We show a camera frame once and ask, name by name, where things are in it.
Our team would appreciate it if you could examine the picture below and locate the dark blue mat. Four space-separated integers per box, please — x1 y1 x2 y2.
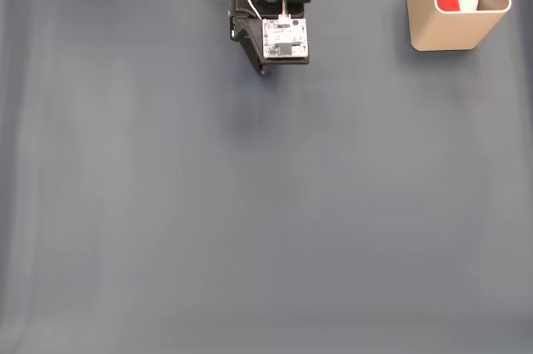
0 0 533 354

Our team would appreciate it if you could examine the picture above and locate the white camera circuit board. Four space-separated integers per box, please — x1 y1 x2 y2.
261 16 311 65

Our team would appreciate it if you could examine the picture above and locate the beige rounded square box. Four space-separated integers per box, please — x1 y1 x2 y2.
406 0 513 52

